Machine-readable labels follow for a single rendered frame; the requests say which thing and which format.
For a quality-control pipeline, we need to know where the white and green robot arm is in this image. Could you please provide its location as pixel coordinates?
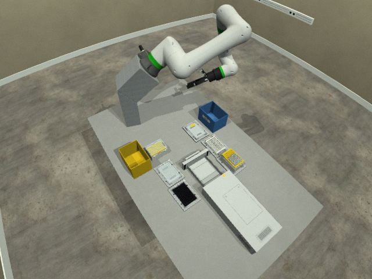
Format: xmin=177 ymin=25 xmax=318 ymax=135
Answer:
xmin=138 ymin=5 xmax=252 ymax=82

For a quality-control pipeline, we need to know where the blue open bin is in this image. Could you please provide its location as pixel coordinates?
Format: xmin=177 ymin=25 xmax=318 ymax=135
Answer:
xmin=198 ymin=101 xmax=228 ymax=133

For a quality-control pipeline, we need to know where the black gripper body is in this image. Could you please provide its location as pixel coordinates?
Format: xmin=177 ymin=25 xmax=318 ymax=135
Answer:
xmin=206 ymin=71 xmax=216 ymax=82

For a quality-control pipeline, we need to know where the yellow waste bin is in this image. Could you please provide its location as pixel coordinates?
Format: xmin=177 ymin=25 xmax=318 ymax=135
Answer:
xmin=118 ymin=140 xmax=152 ymax=179

